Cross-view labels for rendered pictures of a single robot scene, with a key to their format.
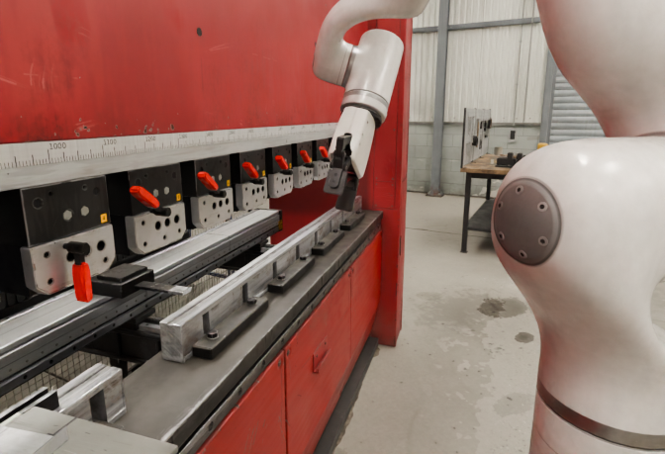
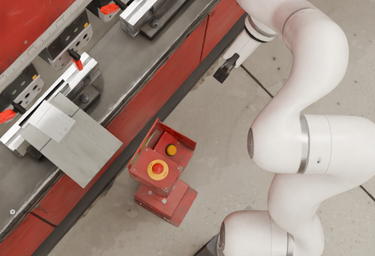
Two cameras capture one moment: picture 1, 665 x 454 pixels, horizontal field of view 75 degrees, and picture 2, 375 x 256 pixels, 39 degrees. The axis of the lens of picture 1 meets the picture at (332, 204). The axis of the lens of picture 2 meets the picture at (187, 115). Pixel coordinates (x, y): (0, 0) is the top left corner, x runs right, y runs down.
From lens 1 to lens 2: 115 cm
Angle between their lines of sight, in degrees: 60
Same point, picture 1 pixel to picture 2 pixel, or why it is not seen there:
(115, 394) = (94, 71)
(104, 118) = not seen: outside the picture
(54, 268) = (64, 59)
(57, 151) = (60, 20)
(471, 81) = not seen: outside the picture
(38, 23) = not seen: outside the picture
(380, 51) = not seen: hidden behind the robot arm
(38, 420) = (63, 104)
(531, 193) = (222, 238)
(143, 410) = (109, 75)
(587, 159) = (236, 246)
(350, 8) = (253, 13)
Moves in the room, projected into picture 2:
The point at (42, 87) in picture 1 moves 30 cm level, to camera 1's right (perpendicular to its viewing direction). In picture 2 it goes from (49, 5) to (171, 49)
